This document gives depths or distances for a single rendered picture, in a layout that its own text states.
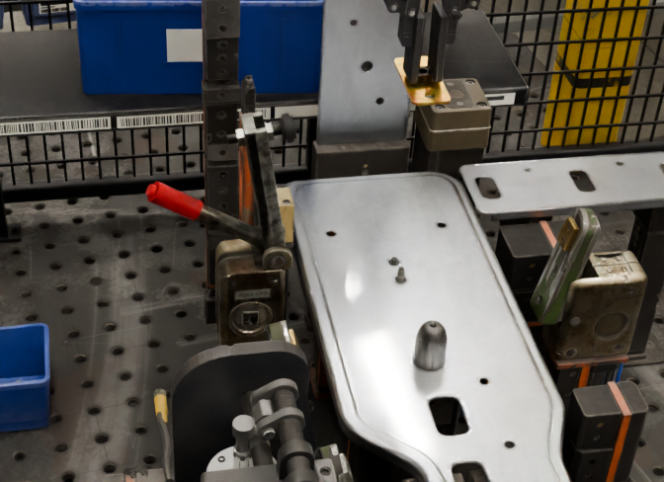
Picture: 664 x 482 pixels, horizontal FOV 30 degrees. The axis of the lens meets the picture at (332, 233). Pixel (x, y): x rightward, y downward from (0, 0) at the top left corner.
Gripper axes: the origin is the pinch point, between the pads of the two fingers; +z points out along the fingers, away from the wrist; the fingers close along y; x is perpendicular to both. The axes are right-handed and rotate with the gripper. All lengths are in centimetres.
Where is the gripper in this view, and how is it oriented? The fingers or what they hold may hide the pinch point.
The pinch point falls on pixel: (425, 42)
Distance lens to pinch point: 118.7
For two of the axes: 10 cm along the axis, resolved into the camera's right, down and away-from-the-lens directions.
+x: -1.9, -6.1, 7.7
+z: -0.5, 7.9, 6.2
